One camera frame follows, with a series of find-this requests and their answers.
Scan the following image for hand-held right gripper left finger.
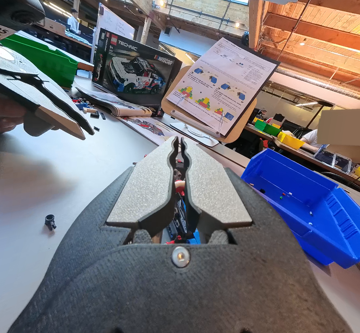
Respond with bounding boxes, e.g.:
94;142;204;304
105;137;179;239

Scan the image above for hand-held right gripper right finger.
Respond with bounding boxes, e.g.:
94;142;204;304
180;137;253;234

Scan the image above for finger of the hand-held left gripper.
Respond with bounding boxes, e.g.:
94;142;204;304
0;78;86;141
35;74;96;137

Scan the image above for toy brick car chassis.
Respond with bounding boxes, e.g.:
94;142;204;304
166;158;201;245

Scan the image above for blue plastic bin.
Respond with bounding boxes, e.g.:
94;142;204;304
241;148;360;270

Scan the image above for grey desk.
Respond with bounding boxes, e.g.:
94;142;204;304
0;75;360;333

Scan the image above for person's left hand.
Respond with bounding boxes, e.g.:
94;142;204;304
0;98;27;134

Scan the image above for scattered dark brick parts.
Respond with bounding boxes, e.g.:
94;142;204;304
69;95;107;132

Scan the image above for green plastic bin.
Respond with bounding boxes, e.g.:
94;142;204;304
0;34;78;89

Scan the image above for cardboard box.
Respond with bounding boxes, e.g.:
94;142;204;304
42;18;66;37

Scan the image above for open curled instruction booklet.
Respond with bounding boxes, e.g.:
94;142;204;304
74;84;152;118

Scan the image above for white stand base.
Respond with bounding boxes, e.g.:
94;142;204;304
169;122;220;148

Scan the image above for toy car set box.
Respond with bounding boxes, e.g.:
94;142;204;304
92;27;183;117

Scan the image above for wooden document stand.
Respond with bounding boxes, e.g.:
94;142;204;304
161;66;257;144

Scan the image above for yellow plastic bin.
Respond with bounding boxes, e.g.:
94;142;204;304
276;132;306;150

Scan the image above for whiteboard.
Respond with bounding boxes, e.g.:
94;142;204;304
90;3;135;64

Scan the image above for small coloured brick pieces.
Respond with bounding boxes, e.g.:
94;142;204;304
250;182;313;227

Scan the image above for wooden table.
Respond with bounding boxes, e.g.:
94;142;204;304
244;123;360;185

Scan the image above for printed instruction sheet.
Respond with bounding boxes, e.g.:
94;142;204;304
166;37;281;137

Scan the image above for clear acrylic holder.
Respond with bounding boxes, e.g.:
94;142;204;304
333;153;351;174
314;145;336;166

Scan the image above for black floor lamp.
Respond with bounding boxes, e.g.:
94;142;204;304
305;101;334;129

